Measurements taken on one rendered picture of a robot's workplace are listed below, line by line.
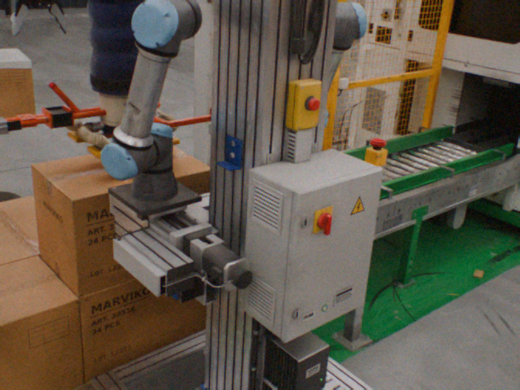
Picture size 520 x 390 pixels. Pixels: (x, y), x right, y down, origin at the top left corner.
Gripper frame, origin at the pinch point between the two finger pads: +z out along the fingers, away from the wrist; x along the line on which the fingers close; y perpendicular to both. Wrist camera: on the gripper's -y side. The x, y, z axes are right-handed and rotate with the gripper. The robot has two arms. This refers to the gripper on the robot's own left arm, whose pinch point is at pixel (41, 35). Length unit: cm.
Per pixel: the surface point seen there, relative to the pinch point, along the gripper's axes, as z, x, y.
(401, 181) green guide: 89, -192, 4
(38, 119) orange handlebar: 32.9, -6.1, 26.5
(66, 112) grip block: 31.5, -16.1, 25.5
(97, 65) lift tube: 15.6, -28.7, 25.3
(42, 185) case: 62, -9, 37
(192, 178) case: 60, -58, 7
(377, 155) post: 54, -131, -25
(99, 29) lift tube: 3.1, -29.6, 24.3
